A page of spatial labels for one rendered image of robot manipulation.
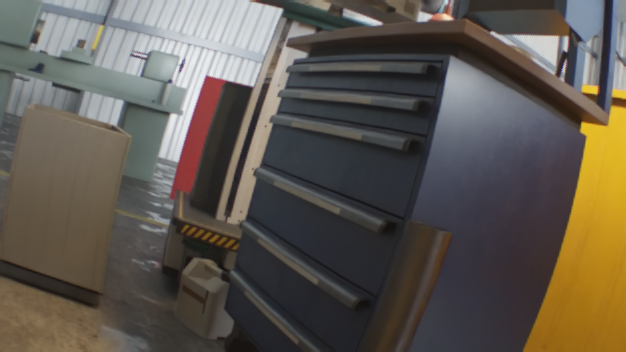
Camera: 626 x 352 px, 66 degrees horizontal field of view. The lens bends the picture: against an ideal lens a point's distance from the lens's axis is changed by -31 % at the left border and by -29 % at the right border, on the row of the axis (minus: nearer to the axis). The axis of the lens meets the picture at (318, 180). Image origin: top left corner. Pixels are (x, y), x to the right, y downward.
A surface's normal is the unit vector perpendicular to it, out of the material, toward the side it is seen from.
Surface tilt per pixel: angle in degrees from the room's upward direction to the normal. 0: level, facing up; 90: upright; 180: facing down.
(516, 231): 90
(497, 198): 90
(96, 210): 90
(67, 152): 90
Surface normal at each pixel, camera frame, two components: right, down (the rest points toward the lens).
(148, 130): 0.43, 0.15
